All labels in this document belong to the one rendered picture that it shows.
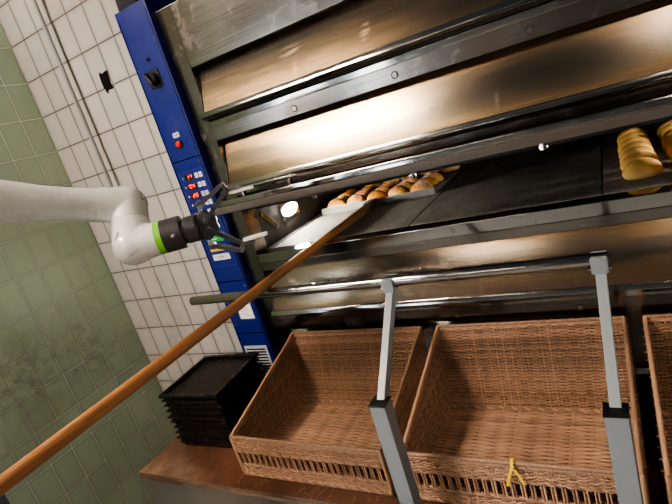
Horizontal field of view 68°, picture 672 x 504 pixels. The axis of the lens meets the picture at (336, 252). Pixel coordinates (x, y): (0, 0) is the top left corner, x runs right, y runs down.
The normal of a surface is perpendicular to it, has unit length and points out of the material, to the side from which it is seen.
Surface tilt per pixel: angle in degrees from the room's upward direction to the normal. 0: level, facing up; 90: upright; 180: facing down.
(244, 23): 90
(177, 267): 90
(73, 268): 90
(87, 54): 90
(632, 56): 70
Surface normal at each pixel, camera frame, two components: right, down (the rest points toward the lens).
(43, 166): 0.85, -0.12
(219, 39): -0.44, 0.37
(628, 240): -0.51, 0.03
